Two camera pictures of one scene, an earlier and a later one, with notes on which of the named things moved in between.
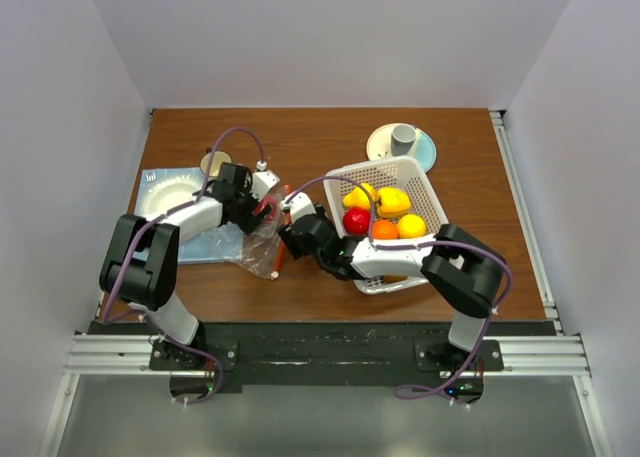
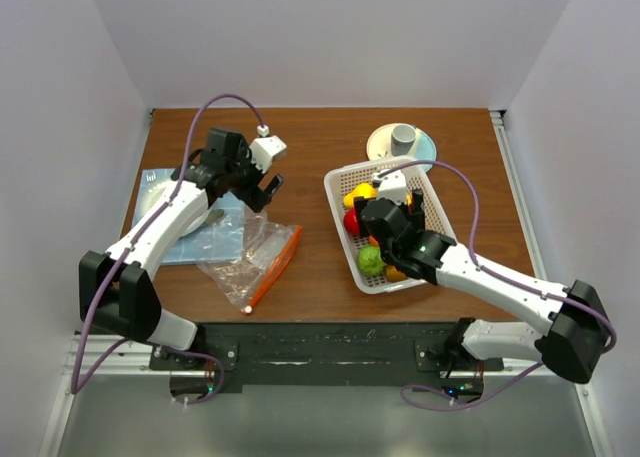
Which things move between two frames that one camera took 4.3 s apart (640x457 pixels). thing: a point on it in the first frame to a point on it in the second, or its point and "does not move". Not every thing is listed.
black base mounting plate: [325, 356] does not move
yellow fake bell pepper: [358, 196] does not move
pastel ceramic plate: [379, 144] does not move
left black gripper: [248, 221] to [254, 197]
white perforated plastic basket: [404, 173] does not move
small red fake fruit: [356, 220] does not move
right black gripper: [292, 242] to [417, 216]
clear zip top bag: [258, 248] to [265, 249]
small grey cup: [403, 136] does not move
